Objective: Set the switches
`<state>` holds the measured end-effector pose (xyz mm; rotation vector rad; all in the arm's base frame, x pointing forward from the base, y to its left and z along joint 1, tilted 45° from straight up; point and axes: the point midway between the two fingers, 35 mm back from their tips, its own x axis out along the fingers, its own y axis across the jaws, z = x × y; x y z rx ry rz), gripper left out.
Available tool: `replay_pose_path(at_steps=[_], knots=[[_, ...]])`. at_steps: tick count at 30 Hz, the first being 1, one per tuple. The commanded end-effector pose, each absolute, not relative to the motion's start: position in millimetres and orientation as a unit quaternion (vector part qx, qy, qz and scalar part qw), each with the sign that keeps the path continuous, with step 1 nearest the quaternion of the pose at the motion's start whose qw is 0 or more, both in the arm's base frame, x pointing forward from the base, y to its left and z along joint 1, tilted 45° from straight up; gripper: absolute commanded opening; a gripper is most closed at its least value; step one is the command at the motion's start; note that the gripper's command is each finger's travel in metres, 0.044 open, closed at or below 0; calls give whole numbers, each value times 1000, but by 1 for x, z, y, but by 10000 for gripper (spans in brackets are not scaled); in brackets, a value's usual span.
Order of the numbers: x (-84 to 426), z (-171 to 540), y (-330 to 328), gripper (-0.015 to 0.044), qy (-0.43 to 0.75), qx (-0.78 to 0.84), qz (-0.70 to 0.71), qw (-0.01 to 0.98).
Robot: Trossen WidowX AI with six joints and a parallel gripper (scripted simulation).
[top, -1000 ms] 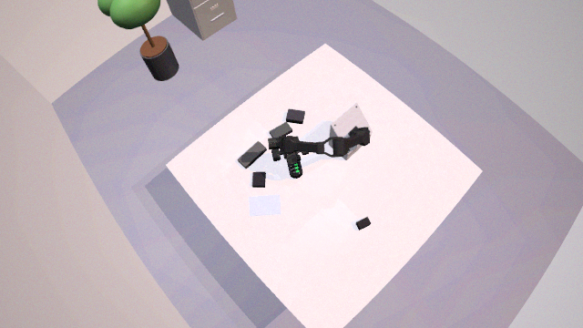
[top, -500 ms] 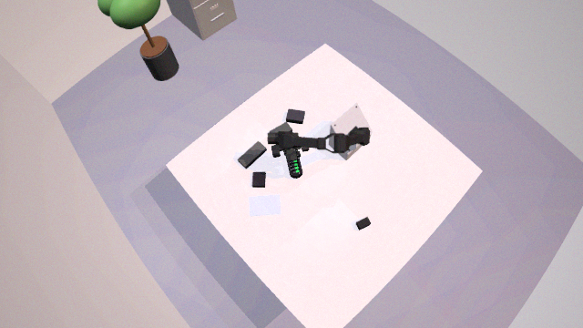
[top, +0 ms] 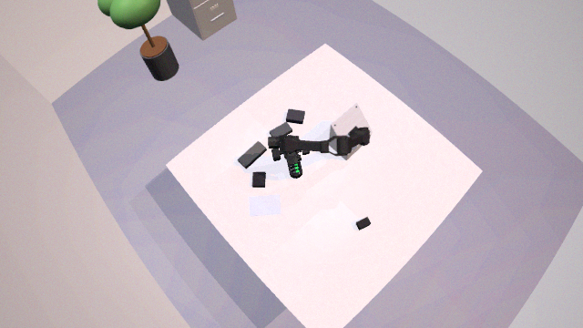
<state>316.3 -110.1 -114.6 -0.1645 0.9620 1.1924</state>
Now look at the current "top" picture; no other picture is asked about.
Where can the dark grey controller unit with rocker switches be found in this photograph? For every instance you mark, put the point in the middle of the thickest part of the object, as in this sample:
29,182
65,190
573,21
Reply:
295,170

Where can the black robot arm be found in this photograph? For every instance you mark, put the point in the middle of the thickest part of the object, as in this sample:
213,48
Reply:
289,144

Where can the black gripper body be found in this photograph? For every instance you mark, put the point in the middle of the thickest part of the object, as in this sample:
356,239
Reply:
276,154

